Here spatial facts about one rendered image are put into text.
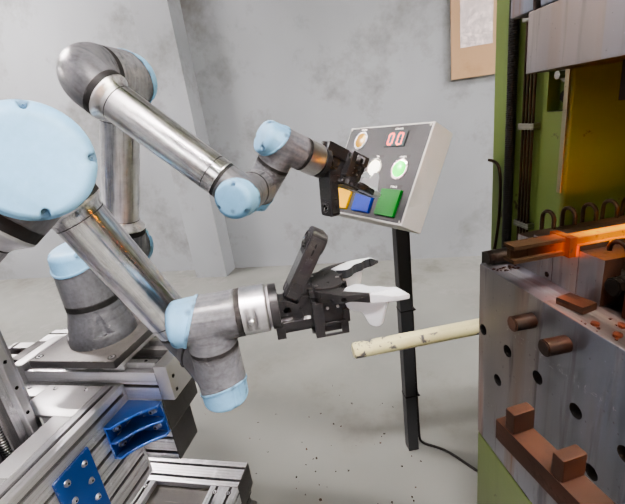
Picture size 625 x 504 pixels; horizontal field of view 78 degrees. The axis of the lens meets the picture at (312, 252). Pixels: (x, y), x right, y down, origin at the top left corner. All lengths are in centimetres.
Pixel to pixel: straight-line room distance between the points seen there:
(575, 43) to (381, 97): 254
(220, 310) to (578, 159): 78
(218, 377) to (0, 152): 39
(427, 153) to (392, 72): 220
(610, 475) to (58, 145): 82
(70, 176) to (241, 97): 301
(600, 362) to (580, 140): 48
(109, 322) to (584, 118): 110
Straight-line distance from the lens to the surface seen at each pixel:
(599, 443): 76
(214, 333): 59
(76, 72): 87
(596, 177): 103
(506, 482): 109
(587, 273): 75
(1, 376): 99
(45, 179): 47
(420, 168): 104
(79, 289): 99
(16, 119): 47
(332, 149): 92
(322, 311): 59
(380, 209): 107
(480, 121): 328
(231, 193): 72
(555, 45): 77
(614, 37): 70
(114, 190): 103
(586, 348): 70
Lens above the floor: 124
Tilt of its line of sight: 19 degrees down
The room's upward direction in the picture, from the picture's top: 8 degrees counter-clockwise
